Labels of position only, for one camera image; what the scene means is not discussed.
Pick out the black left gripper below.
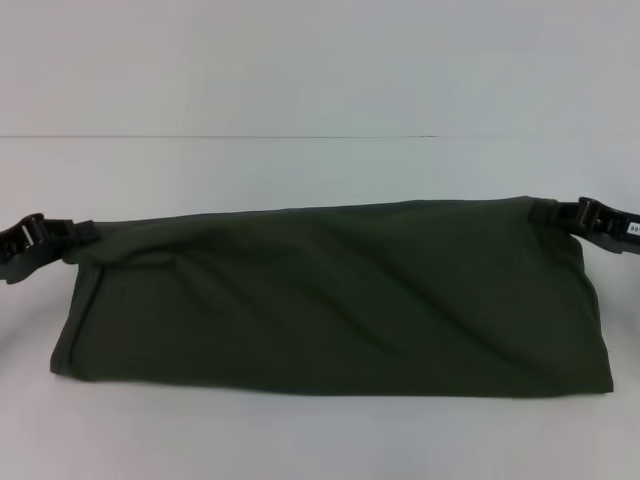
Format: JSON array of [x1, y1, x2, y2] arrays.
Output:
[[0, 212, 100, 287]]

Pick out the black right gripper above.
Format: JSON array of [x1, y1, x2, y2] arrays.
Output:
[[529, 196, 640, 260]]

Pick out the dark green t-shirt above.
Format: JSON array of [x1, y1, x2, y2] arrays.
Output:
[[49, 194, 605, 403]]

